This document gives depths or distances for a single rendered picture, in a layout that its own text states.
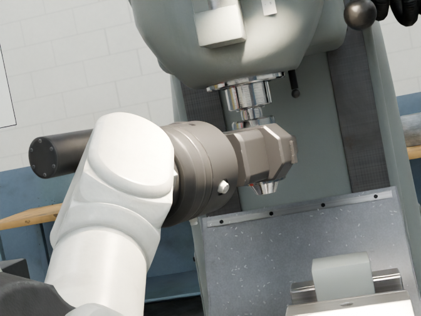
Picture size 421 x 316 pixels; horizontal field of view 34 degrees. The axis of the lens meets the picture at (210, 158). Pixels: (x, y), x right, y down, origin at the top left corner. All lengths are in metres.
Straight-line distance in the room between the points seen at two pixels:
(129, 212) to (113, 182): 0.02
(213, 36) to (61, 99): 4.74
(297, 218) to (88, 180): 0.68
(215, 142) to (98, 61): 4.64
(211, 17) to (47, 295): 0.37
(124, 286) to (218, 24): 0.28
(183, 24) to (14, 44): 4.86
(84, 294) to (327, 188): 0.76
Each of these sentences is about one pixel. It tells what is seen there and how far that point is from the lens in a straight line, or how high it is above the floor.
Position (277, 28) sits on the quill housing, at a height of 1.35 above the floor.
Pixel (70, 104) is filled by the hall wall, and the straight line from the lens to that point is 5.31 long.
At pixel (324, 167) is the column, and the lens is 1.11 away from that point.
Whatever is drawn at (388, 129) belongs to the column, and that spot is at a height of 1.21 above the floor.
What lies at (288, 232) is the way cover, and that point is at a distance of 1.10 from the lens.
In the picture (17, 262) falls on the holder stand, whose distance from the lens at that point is 0.91.
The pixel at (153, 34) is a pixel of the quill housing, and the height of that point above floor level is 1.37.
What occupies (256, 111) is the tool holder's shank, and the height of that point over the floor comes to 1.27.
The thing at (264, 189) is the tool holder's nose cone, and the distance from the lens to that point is 0.73.
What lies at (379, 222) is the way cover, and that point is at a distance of 1.10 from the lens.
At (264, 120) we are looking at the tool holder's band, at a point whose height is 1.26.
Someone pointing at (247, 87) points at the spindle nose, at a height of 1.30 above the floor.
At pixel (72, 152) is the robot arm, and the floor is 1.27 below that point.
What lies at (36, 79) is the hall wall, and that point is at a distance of 5.42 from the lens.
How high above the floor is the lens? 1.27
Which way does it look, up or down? 3 degrees down
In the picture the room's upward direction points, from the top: 11 degrees counter-clockwise
